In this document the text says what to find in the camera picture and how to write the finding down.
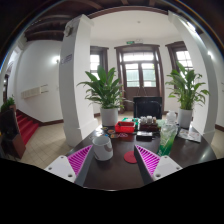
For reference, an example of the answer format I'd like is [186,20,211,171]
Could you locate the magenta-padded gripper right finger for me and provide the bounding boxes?
[133,144,184,186]

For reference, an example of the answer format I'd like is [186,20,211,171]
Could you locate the clear bottle with green label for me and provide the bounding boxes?
[156,110,179,157]

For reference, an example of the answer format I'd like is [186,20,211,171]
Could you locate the brown wooden double door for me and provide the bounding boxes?
[114,43,165,113]

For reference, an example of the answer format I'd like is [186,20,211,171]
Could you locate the red carpeted staircase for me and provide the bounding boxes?
[15,109,40,146]

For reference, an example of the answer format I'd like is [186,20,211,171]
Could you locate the printed paper leaflet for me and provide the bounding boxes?
[177,128,203,144]

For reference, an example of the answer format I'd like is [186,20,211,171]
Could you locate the red plastic basket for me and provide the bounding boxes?
[114,120,136,134]

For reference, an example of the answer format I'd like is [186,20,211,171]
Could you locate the dark tray with small jars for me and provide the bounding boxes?
[138,115,159,132]

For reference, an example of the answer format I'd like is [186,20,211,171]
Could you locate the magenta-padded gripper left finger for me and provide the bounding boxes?
[43,144,96,188]

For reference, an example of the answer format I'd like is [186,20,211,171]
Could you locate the brown framed window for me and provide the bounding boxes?
[165,40,194,73]
[89,45,110,81]

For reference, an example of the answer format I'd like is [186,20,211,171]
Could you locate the green package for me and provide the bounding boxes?
[121,116,139,124]

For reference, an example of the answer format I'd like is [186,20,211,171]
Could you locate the flat round red coaster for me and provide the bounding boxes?
[123,150,138,165]

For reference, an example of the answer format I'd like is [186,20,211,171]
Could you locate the small green plant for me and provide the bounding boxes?
[0,96,17,113]

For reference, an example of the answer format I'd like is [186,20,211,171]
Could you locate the white wall box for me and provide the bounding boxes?
[20,83,50,100]

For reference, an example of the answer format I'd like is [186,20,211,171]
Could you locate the small black box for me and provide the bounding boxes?
[135,130,154,141]

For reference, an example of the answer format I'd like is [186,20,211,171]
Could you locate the black chair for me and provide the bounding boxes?
[132,96,163,120]

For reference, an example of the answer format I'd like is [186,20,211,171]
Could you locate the white mug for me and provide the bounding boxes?
[91,134,114,162]

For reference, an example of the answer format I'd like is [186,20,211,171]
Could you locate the leafy plant in white pot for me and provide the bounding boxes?
[77,65,126,128]
[164,61,211,130]

